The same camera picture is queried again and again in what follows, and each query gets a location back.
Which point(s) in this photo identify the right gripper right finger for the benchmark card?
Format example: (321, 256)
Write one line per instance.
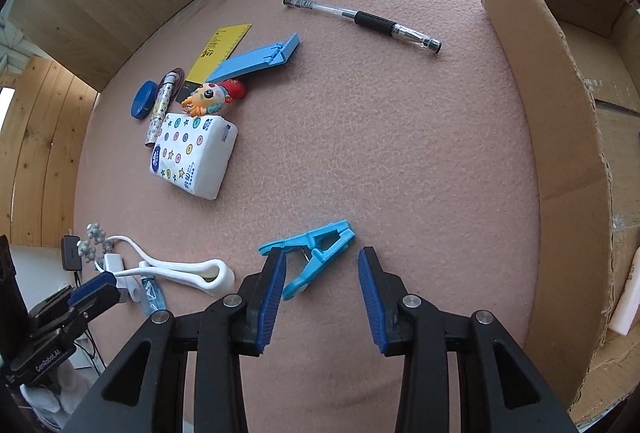
(500, 389)

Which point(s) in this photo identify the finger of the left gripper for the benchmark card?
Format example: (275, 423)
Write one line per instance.
(104, 279)

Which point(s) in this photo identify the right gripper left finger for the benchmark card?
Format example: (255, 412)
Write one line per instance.
(142, 390)

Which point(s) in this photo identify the white power adapter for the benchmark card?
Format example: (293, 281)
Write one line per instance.
(128, 285)

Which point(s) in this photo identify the white neck massager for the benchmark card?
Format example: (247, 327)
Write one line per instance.
(213, 276)

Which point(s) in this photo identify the blue clear small bottle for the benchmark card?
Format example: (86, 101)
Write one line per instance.
(152, 299)

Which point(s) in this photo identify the blue plastic clip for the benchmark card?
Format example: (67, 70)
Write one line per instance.
(320, 247)

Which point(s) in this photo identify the pink small bottle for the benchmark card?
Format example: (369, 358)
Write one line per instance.
(628, 305)

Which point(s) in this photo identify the patterned tissue pack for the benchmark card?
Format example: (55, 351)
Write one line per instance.
(193, 153)

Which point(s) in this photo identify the blue round tin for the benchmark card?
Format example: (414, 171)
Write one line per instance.
(144, 100)

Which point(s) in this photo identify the patterned lighter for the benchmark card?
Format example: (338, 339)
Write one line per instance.
(166, 92)

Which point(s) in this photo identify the blue folding phone stand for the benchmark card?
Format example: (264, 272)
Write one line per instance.
(269, 56)

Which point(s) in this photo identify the white gloved hand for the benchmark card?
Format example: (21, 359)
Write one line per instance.
(53, 406)

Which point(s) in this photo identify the black charger brick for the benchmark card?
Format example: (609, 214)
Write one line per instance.
(71, 259)

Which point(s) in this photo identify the pine wood headboard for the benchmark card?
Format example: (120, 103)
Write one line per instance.
(41, 141)

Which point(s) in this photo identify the orange cartoon figurine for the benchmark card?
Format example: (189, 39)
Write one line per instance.
(211, 98)

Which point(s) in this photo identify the pink bed blanket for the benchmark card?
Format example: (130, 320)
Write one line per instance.
(426, 155)

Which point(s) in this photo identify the yellow black ruler card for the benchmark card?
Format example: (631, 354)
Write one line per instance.
(218, 48)

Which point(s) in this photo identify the black gel pen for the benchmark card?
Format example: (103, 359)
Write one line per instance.
(372, 22)

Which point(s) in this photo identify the cardboard box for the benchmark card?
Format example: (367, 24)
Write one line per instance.
(576, 65)

